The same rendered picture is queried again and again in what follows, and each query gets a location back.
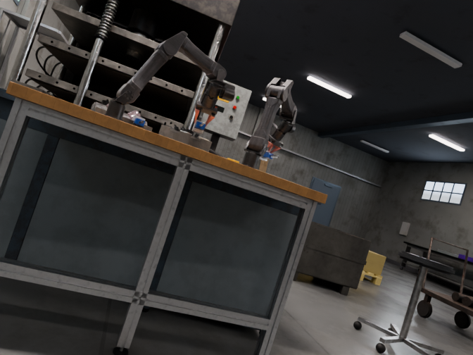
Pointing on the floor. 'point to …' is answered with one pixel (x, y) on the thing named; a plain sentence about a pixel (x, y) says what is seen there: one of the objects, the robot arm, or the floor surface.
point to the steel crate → (333, 257)
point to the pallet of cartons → (374, 268)
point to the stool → (409, 308)
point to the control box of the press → (227, 116)
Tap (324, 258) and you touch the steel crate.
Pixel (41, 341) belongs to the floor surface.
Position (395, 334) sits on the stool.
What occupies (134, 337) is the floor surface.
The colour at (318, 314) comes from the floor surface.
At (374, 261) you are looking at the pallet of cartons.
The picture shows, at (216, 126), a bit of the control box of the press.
